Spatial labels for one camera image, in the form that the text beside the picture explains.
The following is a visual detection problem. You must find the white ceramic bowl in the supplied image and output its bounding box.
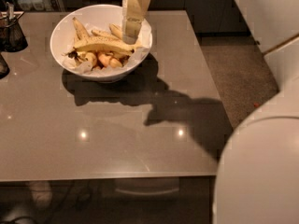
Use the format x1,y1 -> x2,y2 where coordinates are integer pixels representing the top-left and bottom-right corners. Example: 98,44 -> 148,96
50,4 -> 153,83

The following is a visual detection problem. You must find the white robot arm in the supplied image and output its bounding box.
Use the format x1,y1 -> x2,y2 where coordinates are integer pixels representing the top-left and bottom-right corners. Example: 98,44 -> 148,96
213,0 -> 299,224

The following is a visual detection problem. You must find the upright banana on left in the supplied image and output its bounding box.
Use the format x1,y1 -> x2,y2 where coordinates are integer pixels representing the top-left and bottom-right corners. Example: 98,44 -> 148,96
72,17 -> 89,40

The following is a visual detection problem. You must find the dark object at left edge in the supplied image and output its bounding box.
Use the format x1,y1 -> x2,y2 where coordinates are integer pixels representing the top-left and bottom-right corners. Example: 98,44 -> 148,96
0,54 -> 10,79

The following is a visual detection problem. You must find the black mesh cup holder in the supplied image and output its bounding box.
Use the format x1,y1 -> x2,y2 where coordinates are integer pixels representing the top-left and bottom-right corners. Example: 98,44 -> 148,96
0,12 -> 28,52

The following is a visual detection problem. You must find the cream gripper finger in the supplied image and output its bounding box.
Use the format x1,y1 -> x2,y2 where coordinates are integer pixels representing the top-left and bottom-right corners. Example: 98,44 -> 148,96
125,0 -> 150,22
122,0 -> 142,41

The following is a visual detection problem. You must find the large spotted yellow banana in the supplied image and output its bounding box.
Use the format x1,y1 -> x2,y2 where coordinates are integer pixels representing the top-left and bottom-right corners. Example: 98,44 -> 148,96
73,36 -> 135,55

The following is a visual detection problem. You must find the banana on right side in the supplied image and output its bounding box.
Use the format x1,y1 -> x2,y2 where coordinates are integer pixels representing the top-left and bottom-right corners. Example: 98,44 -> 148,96
109,23 -> 142,49

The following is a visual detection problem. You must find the small orange fruit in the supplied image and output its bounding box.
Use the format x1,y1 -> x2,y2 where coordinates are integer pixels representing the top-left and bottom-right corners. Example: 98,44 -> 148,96
97,53 -> 122,68

